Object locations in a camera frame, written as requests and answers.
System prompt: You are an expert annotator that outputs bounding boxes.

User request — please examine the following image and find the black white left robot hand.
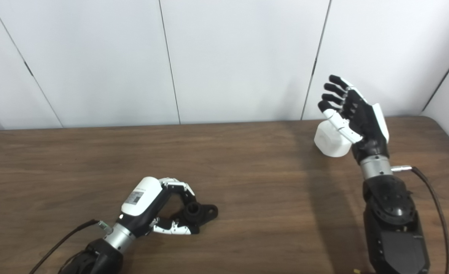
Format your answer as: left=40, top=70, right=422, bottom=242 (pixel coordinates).
left=117, top=177, right=201, bottom=238

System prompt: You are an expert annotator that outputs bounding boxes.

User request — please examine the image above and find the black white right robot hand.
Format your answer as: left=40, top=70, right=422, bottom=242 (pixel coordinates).
left=317, top=75, right=390, bottom=162

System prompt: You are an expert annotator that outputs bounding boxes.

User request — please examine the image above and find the round white plastic piece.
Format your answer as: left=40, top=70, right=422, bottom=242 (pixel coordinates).
left=314, top=119, right=353, bottom=158

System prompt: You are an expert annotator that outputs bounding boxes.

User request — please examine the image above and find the black plastic holder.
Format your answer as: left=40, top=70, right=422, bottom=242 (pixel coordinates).
left=173, top=202, right=218, bottom=229

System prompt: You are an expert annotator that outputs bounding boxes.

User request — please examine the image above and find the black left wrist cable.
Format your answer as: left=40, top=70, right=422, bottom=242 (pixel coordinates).
left=29, top=219, right=113, bottom=274

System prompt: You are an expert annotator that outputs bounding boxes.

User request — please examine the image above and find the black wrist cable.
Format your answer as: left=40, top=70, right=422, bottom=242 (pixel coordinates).
left=29, top=219, right=113, bottom=274
left=391, top=165, right=449, bottom=274

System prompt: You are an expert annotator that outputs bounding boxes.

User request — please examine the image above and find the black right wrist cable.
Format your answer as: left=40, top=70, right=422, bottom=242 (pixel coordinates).
left=391, top=165, right=449, bottom=274

